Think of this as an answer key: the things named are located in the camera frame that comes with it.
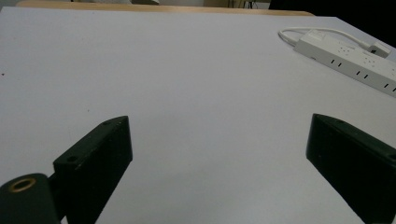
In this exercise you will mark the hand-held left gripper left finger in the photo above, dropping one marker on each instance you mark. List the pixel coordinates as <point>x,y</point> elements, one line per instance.
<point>96,161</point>

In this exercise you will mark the white plug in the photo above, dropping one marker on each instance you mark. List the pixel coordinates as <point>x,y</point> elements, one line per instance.
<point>379,49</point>

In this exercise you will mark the white power strip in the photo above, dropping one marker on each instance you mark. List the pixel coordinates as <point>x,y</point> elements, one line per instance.
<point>348,57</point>

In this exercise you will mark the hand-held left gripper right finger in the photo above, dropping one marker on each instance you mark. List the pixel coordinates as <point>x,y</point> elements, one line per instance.
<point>351,161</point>

